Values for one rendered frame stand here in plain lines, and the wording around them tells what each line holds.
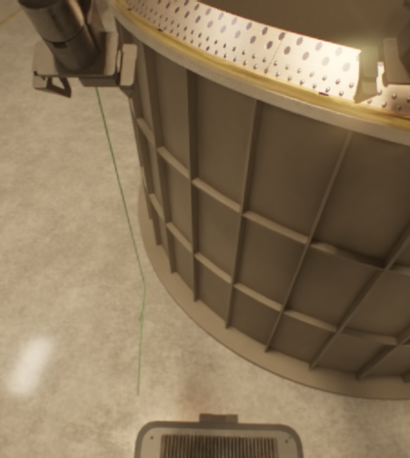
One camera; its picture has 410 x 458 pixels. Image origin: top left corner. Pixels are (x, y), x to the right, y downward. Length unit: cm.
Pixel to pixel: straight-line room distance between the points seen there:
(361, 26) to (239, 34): 22
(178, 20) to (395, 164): 55
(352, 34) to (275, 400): 129
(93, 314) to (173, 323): 38
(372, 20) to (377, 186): 31
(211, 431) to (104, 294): 84
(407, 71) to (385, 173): 27
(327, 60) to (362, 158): 20
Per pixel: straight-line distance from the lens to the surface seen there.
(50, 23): 44
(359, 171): 77
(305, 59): 71
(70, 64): 49
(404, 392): 171
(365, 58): 56
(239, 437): 124
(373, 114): 66
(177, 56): 83
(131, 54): 54
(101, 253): 190
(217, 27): 81
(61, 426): 160
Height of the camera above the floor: 148
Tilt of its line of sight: 50 degrees down
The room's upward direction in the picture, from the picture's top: 1 degrees clockwise
